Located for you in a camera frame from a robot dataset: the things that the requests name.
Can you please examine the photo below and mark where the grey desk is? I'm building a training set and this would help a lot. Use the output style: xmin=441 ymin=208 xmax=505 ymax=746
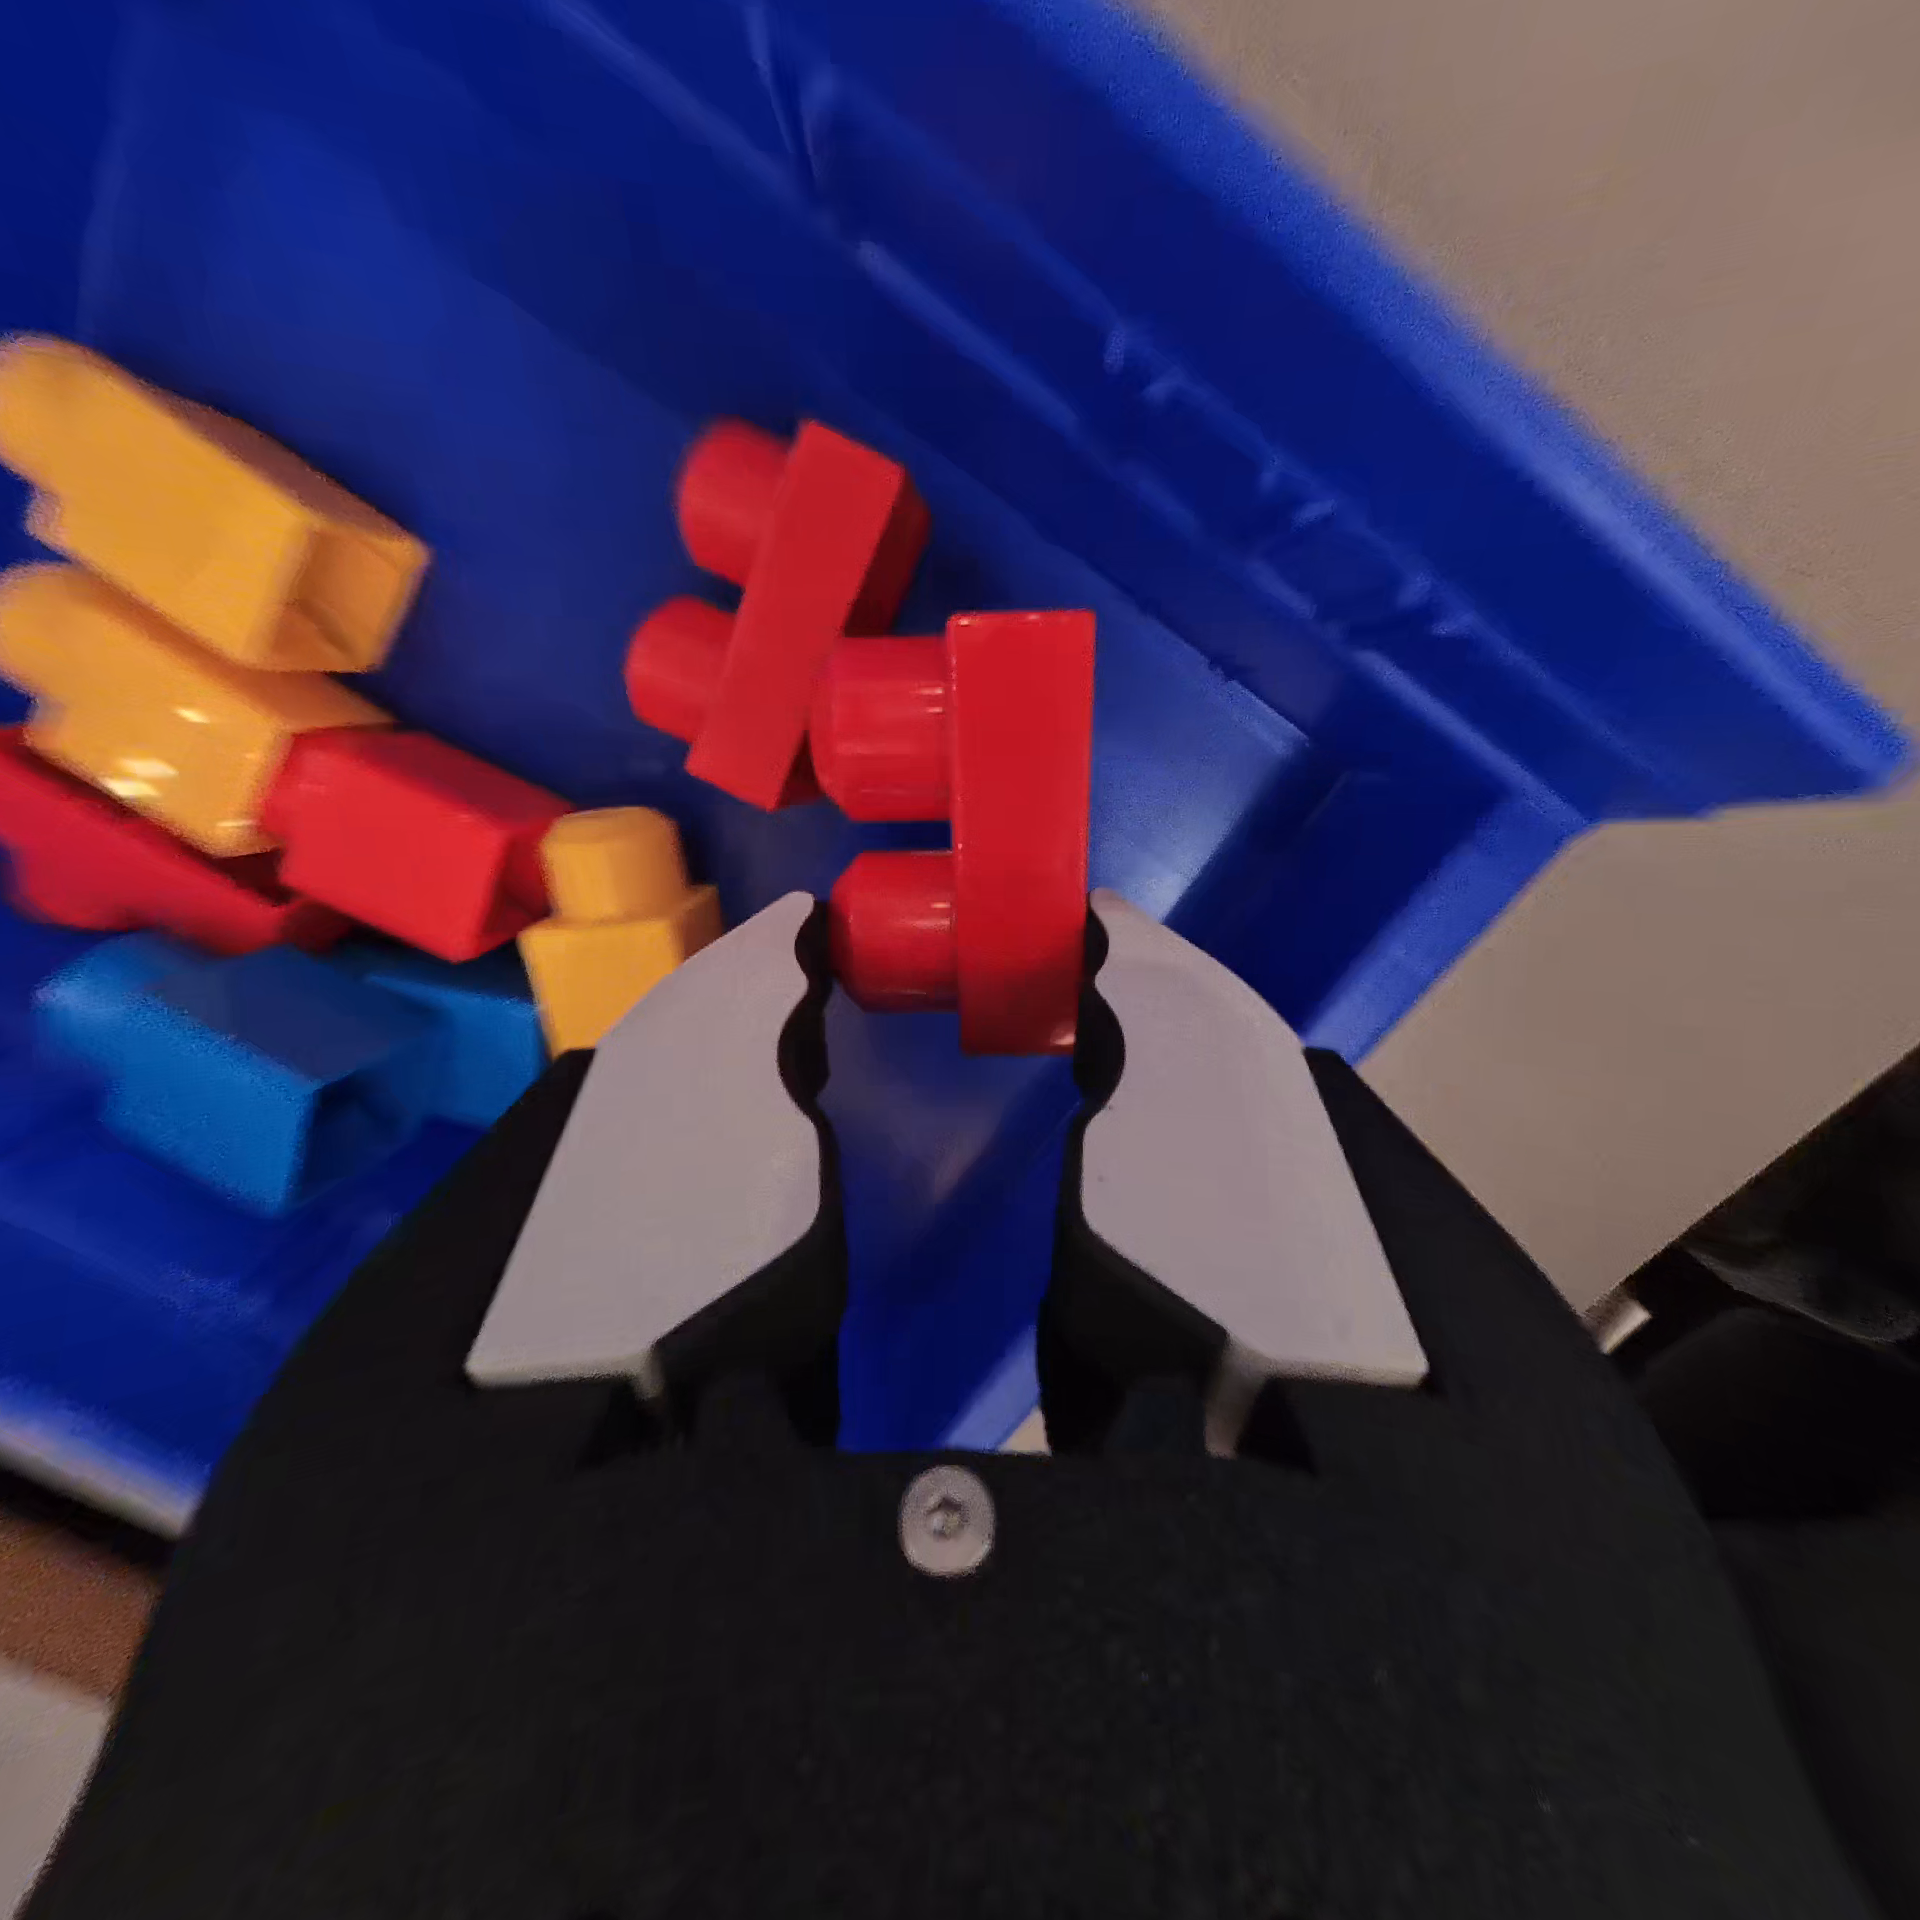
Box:
xmin=1111 ymin=0 xmax=1920 ymax=1322

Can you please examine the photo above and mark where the wood-edged side table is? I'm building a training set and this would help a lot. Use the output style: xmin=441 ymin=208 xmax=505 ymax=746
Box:
xmin=0 ymin=1500 xmax=168 ymax=1705

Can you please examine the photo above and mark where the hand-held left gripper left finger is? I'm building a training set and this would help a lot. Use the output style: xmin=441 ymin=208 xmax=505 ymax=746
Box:
xmin=465 ymin=892 xmax=845 ymax=1451

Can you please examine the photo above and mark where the red two-stud block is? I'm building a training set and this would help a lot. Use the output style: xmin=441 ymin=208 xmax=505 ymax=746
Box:
xmin=809 ymin=608 xmax=1100 ymax=1056
xmin=621 ymin=417 xmax=933 ymax=816

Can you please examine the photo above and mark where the red one-stud block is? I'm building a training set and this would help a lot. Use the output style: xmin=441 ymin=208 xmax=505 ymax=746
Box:
xmin=258 ymin=727 xmax=579 ymax=966
xmin=0 ymin=729 xmax=355 ymax=959

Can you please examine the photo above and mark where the blue plastic bin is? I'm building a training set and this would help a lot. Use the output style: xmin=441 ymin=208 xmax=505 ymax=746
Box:
xmin=0 ymin=0 xmax=1913 ymax=1531

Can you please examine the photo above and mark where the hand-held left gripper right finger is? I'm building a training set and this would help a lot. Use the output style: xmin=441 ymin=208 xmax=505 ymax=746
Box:
xmin=1041 ymin=888 xmax=1432 ymax=1454

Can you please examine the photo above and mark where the person's dark clothing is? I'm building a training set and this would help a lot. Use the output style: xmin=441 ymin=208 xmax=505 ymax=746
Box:
xmin=1627 ymin=1036 xmax=1920 ymax=1920

